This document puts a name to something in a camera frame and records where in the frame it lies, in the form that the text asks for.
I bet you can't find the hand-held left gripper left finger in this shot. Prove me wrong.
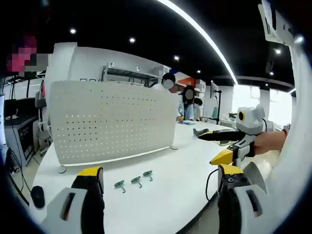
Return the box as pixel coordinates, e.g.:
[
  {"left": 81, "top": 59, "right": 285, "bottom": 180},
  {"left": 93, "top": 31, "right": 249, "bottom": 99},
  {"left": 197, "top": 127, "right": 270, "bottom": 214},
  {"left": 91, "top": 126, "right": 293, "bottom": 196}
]
[{"left": 40, "top": 166, "right": 106, "bottom": 234}]

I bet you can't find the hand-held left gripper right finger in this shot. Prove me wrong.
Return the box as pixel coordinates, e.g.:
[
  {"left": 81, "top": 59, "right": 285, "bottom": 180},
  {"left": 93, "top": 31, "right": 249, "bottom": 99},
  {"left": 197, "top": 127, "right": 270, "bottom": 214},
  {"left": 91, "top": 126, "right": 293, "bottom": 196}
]
[{"left": 217, "top": 164, "right": 271, "bottom": 234}]

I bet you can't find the white perforated mounting plate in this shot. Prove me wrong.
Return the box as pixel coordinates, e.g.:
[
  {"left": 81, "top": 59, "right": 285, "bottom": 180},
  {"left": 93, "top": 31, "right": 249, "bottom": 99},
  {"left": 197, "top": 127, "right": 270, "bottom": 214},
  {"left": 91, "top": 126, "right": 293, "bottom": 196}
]
[{"left": 50, "top": 80, "right": 180, "bottom": 174}]

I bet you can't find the person's right hand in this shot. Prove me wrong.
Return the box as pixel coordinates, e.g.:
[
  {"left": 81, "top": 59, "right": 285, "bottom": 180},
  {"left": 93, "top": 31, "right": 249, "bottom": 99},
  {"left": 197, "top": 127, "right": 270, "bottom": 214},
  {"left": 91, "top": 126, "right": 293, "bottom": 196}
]
[{"left": 254, "top": 131, "right": 288, "bottom": 156}]

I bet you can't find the dark grey handheld device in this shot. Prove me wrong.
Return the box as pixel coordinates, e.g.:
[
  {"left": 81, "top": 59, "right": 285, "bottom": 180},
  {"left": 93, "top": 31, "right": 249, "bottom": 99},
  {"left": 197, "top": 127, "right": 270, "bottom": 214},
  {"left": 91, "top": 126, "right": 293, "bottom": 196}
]
[{"left": 193, "top": 128, "right": 214, "bottom": 140}]

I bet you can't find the person's white shirt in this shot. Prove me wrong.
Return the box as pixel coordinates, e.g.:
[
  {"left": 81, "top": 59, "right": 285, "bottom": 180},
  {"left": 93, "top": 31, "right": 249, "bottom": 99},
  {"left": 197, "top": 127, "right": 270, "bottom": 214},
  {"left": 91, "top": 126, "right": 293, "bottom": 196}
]
[{"left": 265, "top": 36, "right": 312, "bottom": 203}]

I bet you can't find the black computer mouse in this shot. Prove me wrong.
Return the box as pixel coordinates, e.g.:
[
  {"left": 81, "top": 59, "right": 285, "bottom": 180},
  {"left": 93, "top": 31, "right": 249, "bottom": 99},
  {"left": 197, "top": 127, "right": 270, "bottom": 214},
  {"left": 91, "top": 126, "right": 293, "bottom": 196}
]
[{"left": 31, "top": 185, "right": 46, "bottom": 208}]

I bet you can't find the long ceiling strip light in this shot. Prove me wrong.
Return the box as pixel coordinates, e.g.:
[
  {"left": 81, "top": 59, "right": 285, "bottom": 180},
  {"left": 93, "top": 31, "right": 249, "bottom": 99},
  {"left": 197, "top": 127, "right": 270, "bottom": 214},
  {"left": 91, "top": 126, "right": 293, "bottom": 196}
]
[{"left": 156, "top": 0, "right": 237, "bottom": 85}]

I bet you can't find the grey equipment cabinet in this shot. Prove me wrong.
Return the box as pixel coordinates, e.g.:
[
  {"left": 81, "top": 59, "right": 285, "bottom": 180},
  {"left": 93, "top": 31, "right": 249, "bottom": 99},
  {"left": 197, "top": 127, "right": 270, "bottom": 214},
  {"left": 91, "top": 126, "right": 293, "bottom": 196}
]
[{"left": 3, "top": 97, "right": 39, "bottom": 169}]

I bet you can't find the white ceiling air vent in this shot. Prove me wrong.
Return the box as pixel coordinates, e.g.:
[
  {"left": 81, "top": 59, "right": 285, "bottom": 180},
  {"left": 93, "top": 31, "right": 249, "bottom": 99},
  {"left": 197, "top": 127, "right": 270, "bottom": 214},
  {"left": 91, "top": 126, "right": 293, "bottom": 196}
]
[{"left": 258, "top": 0, "right": 297, "bottom": 46}]

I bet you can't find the grey metal shelf rack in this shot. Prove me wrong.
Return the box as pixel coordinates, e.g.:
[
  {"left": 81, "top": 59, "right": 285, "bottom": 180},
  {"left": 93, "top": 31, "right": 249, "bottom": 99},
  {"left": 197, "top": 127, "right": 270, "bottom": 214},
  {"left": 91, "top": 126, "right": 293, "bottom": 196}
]
[{"left": 101, "top": 62, "right": 161, "bottom": 88}]

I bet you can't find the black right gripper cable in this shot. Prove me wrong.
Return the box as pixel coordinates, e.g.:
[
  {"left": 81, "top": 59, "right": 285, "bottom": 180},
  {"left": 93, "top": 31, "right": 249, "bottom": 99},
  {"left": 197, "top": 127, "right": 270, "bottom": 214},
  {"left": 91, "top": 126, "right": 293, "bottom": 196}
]
[{"left": 206, "top": 169, "right": 220, "bottom": 201}]

